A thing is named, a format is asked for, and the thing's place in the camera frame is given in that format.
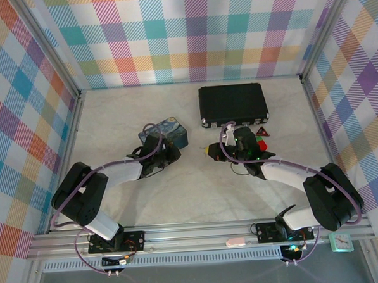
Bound slotted grey cable duct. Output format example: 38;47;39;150
42;246;283;273

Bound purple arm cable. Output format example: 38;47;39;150
218;115;366;269
45;122;171;278

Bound mint green small clock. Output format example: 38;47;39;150
328;230;355;254

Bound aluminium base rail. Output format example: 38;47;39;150
25;213;372;261

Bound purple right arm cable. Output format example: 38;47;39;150
218;115;366;269

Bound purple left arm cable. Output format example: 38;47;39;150
45;122;171;278

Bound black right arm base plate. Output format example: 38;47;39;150
255;219;315;245

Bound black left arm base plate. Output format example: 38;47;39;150
87;229;147;256

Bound pink white eraser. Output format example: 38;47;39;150
225;236;246;248

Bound black briefcase with metal handle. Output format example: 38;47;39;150
198;82;270;130

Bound aluminium corner post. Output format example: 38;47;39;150
15;0;82;99
294;0;356;79

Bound red green puzzle cube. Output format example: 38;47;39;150
255;136;269;152

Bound aluminium side rail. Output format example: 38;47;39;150
299;72;354;218
39;89;94;234

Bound starry night print tin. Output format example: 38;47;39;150
137;115;189;151

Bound thin black wire loop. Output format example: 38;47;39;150
230;162;250;177

